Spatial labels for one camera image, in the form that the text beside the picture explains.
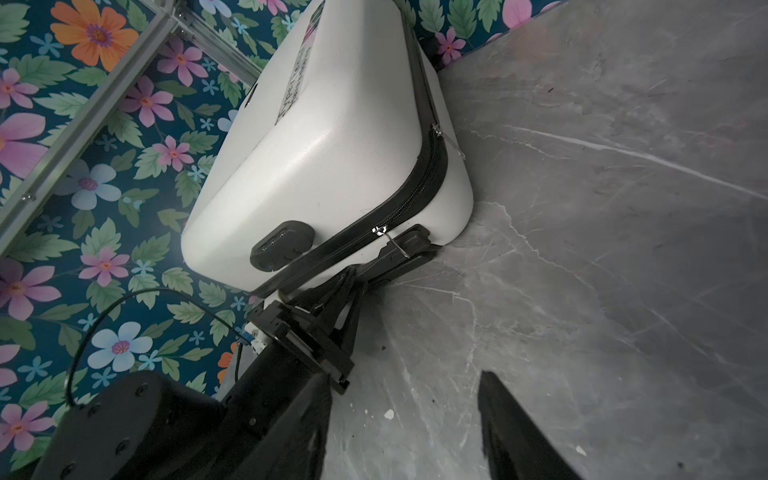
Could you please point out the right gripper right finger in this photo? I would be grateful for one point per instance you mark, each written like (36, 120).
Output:
(513, 445)

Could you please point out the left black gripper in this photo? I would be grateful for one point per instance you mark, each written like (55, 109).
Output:
(319, 326)

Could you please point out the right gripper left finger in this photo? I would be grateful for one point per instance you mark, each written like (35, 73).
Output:
(295, 446)

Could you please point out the white hard-shell suitcase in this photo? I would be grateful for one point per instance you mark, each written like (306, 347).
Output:
(344, 144)

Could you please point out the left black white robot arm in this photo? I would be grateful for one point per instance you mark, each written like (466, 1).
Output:
(272, 424)

